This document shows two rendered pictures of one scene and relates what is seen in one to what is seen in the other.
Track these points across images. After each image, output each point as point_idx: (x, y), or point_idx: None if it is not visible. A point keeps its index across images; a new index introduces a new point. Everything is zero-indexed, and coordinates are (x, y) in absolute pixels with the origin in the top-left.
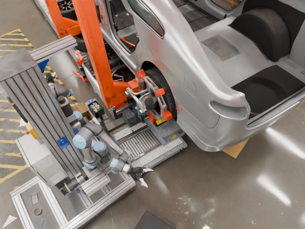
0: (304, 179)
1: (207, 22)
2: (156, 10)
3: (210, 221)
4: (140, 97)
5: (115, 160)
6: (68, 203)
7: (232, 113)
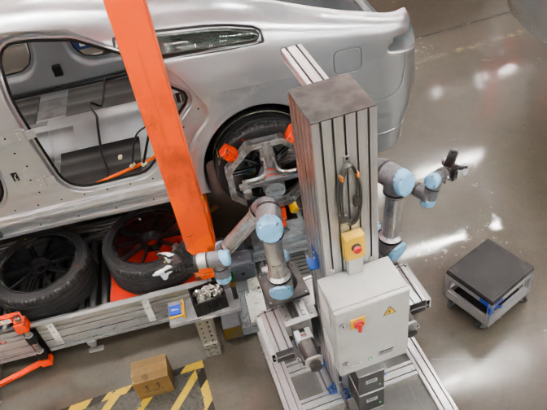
0: (426, 123)
1: (123, 84)
2: (213, 18)
3: (465, 228)
4: (279, 167)
5: (431, 173)
6: (397, 409)
7: (405, 44)
